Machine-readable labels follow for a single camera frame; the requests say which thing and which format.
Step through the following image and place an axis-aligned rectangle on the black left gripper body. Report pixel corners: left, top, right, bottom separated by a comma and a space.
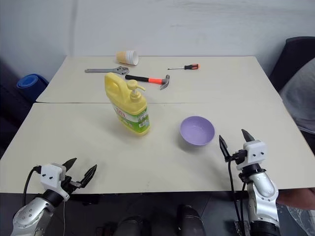
62, 175, 83, 195

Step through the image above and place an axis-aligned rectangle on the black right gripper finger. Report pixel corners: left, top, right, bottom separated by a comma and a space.
241, 128, 256, 143
218, 134, 232, 162

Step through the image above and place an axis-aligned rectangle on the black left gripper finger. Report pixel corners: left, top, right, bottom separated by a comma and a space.
62, 158, 77, 176
78, 164, 98, 189

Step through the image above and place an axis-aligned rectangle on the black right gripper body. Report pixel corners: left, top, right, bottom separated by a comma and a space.
230, 149, 247, 165

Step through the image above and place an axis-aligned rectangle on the purple bowl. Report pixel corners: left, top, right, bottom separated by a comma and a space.
180, 116, 216, 147

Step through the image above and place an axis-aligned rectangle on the yellow detergent bottle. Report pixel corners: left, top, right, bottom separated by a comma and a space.
104, 72, 151, 137

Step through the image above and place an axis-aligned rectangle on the person in grey clothing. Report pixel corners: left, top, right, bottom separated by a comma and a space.
279, 57, 315, 135

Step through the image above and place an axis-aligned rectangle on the clear plastic bag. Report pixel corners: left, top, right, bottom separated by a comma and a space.
277, 203, 315, 236

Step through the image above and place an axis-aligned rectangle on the black orange screwdriver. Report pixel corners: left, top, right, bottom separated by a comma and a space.
167, 63, 201, 71

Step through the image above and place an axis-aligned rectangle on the blue rolled mat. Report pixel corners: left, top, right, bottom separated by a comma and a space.
16, 74, 49, 96

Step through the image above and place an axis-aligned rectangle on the black chair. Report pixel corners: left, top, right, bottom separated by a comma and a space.
269, 36, 315, 92

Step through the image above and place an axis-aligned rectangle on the silver adjustable wrench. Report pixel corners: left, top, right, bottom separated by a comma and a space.
84, 66, 129, 75

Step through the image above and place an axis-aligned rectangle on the black orange claw hammer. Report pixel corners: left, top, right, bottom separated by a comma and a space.
125, 74, 171, 91

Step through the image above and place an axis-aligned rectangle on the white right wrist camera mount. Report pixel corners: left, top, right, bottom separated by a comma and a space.
236, 140, 269, 171

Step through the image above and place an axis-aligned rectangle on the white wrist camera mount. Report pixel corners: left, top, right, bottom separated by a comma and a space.
236, 140, 269, 171
40, 163, 71, 200

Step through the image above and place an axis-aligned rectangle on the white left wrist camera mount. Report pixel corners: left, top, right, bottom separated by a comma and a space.
40, 163, 71, 200

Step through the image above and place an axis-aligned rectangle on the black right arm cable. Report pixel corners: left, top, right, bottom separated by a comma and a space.
227, 159, 247, 223

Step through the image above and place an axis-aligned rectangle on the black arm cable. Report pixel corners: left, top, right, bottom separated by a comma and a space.
23, 166, 42, 205
227, 159, 247, 223

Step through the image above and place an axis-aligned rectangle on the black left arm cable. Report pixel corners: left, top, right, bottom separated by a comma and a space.
23, 166, 42, 205

